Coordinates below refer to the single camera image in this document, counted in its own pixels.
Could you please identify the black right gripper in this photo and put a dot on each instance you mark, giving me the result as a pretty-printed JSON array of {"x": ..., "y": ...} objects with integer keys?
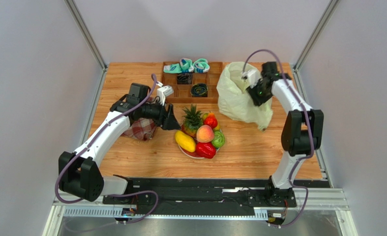
[{"x": 255, "y": 94}]

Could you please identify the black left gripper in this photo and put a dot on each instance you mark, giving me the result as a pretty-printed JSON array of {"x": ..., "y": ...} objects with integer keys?
[{"x": 170, "y": 123}]

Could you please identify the fake pineapple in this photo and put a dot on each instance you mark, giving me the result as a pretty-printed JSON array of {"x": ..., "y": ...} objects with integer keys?
[{"x": 192, "y": 120}]

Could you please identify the translucent white plastic bag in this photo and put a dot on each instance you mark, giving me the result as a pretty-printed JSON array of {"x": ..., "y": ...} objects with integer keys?
[{"x": 234, "y": 101}]

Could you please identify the yellow fake bell pepper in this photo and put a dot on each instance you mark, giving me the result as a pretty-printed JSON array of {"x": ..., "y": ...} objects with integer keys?
[{"x": 185, "y": 141}]

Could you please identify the fake peach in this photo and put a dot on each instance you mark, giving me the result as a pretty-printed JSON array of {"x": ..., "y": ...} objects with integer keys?
[{"x": 205, "y": 134}]

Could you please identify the red orange fake apple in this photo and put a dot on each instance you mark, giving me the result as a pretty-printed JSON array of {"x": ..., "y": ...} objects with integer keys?
[{"x": 211, "y": 120}]

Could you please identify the red fake bell pepper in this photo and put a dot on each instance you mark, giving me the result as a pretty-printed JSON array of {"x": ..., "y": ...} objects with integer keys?
[{"x": 205, "y": 150}]

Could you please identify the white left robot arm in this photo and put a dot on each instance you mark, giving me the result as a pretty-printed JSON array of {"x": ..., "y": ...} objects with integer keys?
[{"x": 79, "y": 173}]

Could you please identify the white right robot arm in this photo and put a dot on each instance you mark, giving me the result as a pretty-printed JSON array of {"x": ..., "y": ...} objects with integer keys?
[{"x": 302, "y": 131}]

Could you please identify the red plaid cloth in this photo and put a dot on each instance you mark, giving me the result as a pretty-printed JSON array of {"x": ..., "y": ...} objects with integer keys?
[{"x": 143, "y": 129}]

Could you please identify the red and teal plate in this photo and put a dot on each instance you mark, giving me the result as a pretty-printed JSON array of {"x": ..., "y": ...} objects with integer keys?
[{"x": 193, "y": 154}]

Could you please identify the wooden compartment tray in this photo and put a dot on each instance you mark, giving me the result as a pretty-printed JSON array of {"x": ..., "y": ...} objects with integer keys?
[{"x": 184, "y": 93}]

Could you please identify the teal white sock left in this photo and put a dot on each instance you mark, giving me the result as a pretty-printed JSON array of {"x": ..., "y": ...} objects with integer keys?
[{"x": 184, "y": 66}]

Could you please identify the teal white sock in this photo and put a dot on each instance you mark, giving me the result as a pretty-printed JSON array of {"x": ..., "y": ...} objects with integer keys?
[
  {"x": 184, "y": 66},
  {"x": 201, "y": 66}
]

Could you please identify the teal white sock right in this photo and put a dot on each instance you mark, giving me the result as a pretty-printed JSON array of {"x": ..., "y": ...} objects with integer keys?
[{"x": 201, "y": 66}]

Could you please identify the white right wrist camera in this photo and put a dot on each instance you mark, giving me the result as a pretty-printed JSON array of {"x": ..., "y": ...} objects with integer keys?
[{"x": 252, "y": 76}]

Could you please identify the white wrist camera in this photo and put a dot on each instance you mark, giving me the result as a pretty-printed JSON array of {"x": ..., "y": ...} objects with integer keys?
[
  {"x": 163, "y": 92},
  {"x": 252, "y": 76}
]

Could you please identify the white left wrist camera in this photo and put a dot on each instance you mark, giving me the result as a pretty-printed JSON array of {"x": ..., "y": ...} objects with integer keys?
[{"x": 163, "y": 92}]

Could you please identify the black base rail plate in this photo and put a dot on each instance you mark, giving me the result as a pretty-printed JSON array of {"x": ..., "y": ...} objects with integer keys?
[{"x": 194, "y": 196}]

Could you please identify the aluminium frame post right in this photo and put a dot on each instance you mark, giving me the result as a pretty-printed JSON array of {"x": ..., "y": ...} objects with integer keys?
[{"x": 323, "y": 21}]

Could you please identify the aluminium frame post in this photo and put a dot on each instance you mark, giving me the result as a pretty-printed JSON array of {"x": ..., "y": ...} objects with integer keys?
[
  {"x": 76, "y": 14},
  {"x": 323, "y": 21}
]

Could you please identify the aluminium frame post left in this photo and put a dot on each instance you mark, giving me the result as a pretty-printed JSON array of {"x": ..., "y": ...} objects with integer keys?
[{"x": 76, "y": 14}]

